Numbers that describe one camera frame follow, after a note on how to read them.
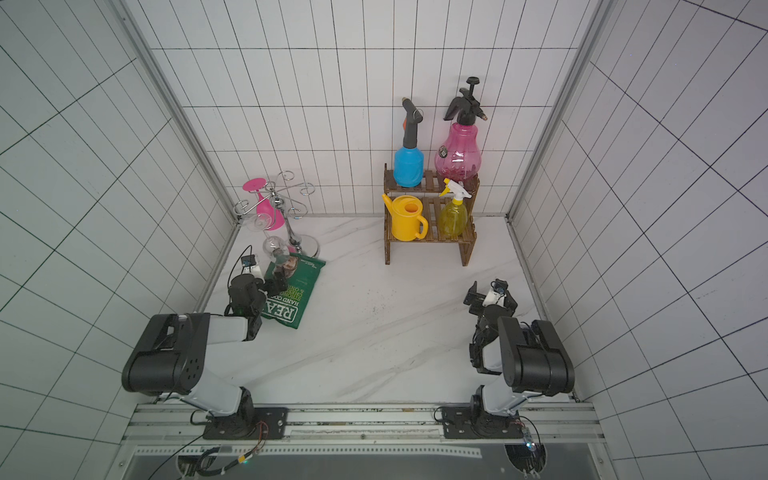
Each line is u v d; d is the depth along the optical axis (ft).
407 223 2.89
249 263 2.61
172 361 1.48
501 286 2.48
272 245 2.83
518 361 1.48
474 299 2.62
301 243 3.40
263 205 3.15
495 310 2.57
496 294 2.49
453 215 2.92
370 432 2.38
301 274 3.25
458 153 2.79
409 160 2.84
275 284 2.79
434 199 3.50
